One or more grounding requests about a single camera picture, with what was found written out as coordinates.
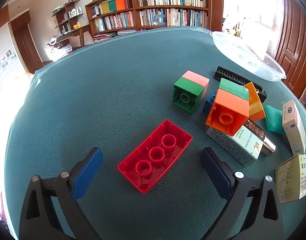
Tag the tall cream carton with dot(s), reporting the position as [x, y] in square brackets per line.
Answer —
[294, 130]

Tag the stack of magazines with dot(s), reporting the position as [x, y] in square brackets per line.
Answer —
[105, 36]

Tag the black folding comb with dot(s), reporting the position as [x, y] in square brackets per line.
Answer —
[230, 75]

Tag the brown cosmetic bottle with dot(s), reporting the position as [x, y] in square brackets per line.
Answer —
[255, 130]

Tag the wooden bookcase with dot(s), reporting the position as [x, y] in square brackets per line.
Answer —
[134, 10]

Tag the panelled wooden door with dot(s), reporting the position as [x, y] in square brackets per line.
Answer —
[295, 50]

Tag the brown room door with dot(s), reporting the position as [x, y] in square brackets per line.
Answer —
[25, 45]

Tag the white cloth pile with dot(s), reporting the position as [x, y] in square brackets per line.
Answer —
[61, 50]

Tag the clear plastic bowl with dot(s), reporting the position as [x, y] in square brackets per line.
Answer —
[242, 55]

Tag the yellow and orange toy brick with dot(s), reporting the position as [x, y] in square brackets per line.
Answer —
[256, 110]

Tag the green and pink toy brick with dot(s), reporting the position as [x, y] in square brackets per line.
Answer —
[190, 85]

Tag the small blue toy brick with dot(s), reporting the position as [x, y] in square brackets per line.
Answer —
[208, 103]

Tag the teal cloth desktop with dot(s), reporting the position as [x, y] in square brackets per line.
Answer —
[105, 92]

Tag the white sliding wardrobe doors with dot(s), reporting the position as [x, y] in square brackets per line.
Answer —
[5, 55]

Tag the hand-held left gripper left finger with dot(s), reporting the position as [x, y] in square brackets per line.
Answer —
[86, 173]

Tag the wooden side desk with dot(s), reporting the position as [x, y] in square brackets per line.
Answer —
[78, 30]

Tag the white and teal cosmetic box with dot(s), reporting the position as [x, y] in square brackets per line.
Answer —
[240, 145]

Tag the orange and green toy brick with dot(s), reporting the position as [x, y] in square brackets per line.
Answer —
[232, 100]

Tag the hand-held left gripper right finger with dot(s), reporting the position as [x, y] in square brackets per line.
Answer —
[215, 173]

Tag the cream carton with yellow print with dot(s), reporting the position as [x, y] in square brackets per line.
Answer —
[290, 180]

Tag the red toy brick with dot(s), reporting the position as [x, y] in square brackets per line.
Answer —
[155, 155]

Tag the teal soap bar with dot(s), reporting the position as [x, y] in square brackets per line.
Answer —
[274, 120]

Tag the small open wooden shelf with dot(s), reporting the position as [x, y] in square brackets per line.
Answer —
[68, 12]

